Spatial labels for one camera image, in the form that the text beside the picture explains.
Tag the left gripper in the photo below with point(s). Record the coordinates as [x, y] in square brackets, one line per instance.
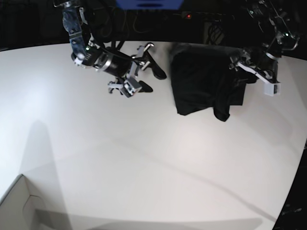
[258, 62]

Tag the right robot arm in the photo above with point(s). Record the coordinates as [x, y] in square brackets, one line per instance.
[92, 50]

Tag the black power strip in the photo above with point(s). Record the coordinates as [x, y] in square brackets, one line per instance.
[205, 15]

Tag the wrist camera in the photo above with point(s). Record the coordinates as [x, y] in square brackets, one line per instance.
[130, 87]
[272, 89]

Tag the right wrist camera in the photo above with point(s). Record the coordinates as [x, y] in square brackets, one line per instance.
[130, 87]

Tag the blue box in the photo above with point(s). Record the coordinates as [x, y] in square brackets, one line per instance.
[149, 4]

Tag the white cardboard box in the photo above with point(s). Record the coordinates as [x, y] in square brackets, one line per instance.
[20, 210]

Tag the black t-shirt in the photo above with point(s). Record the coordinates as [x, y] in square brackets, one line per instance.
[201, 78]

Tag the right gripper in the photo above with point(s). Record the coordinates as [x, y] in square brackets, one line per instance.
[133, 72]

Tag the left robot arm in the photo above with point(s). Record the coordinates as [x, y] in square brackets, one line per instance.
[276, 20]

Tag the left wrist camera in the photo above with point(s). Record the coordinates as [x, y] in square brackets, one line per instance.
[272, 89]

